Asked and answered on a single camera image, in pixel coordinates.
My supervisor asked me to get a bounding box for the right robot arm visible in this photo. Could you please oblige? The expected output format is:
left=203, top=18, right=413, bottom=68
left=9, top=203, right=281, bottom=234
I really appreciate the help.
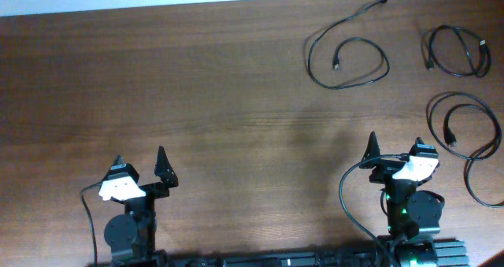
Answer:
left=358, top=132, right=445, bottom=266

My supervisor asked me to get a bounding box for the right camera cable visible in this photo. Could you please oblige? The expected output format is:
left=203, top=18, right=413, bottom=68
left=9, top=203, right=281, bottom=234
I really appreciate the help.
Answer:
left=338, top=153, right=410, bottom=267

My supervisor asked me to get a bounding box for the black cable silver plug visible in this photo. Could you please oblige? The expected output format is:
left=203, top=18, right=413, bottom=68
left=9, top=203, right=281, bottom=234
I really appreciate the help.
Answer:
left=425, top=24, right=492, bottom=78

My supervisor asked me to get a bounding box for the camera cable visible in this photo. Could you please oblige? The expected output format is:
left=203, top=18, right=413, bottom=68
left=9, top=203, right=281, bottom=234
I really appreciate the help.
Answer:
left=80, top=182, right=104, bottom=267
left=338, top=153, right=410, bottom=267

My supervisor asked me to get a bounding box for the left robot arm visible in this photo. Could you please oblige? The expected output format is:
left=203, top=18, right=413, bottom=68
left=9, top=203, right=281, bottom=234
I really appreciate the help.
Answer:
left=98, top=146, right=179, bottom=267

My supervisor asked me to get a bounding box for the black cable small plug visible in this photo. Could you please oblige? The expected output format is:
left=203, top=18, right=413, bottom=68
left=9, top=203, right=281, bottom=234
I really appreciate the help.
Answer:
left=305, top=0, right=391, bottom=91

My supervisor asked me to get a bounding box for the left camera cable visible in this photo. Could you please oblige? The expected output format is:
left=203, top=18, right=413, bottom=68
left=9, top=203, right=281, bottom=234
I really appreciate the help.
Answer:
left=80, top=182, right=104, bottom=267

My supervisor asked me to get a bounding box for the black cable thick plug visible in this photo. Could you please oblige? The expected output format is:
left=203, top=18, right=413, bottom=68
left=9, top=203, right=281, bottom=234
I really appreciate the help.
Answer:
left=425, top=91, right=503, bottom=209

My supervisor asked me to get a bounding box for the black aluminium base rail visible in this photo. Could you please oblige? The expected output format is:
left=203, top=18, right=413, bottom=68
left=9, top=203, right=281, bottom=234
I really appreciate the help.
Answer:
left=86, top=239, right=470, bottom=267

